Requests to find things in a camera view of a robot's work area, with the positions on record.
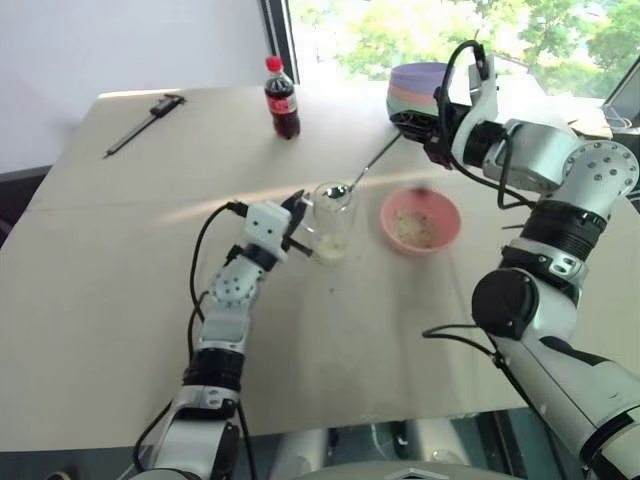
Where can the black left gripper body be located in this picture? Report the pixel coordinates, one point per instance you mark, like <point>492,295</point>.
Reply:
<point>297,215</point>

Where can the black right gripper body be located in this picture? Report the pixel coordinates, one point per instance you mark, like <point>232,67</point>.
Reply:
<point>442,135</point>

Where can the clear glass mug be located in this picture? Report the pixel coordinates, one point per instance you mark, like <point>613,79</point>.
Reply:
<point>334,225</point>

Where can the long metal spoon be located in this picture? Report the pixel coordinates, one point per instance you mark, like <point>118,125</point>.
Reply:
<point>372,162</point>

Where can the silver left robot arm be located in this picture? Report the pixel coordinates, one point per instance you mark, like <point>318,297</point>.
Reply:
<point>225,320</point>

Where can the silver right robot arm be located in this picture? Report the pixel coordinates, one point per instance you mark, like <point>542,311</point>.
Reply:
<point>560,280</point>

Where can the green stacked bowl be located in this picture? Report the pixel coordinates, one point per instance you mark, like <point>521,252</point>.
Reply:
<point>406,106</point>

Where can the pink stacked bowl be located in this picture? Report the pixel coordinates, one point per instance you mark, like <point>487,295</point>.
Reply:
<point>407,95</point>

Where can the oatmeal in glass mug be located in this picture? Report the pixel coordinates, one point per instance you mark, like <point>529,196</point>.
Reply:
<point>332,246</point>

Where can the purple stacked bowl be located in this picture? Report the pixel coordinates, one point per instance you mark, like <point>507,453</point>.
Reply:
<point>417,76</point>

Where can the oatmeal in pink bowl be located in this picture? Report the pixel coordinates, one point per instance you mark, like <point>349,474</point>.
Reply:
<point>414,227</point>

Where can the pink bowl with oatmeal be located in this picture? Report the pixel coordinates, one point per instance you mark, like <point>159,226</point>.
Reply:
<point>440,235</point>

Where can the cola bottle with red cap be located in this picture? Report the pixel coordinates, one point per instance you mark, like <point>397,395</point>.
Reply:
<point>283,100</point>

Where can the brown cardboard box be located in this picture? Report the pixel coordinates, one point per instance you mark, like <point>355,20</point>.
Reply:
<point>590,122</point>

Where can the black vernier caliper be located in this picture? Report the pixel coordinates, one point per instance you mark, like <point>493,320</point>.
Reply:
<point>145,122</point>

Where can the dark laptop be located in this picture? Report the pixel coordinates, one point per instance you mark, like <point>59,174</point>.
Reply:
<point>625,100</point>

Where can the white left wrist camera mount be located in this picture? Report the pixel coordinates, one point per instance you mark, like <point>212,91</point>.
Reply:
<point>266,227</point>

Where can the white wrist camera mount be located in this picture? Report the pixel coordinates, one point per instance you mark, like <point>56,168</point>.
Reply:
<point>482,100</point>
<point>266,227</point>

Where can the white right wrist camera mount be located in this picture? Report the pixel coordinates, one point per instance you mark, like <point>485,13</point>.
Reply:
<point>482,100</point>

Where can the black window frame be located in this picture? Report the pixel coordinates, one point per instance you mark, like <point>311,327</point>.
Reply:
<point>284,35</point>

